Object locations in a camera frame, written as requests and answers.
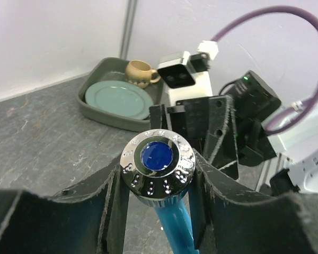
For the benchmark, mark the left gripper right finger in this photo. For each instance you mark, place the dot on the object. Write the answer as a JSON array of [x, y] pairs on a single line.
[[228, 217]]

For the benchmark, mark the dark green rectangular tray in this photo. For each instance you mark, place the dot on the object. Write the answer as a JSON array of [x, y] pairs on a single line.
[[112, 68]]

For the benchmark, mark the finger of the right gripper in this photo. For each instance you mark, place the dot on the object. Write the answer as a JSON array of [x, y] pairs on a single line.
[[157, 117], [208, 124]]

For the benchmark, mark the blue water faucet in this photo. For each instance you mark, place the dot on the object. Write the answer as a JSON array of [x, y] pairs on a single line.
[[158, 166]]

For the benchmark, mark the teal round plate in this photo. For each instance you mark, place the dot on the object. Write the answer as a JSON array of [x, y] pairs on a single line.
[[119, 98]]

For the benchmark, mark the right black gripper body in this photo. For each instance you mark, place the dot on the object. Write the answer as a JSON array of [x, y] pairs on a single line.
[[254, 101]]

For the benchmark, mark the beige ceramic mug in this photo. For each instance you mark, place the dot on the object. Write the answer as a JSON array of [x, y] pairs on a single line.
[[140, 74]]

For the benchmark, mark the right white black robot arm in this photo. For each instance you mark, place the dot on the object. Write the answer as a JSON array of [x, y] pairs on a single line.
[[295, 166]]

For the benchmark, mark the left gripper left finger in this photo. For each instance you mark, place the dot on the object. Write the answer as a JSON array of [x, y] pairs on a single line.
[[88, 217]]

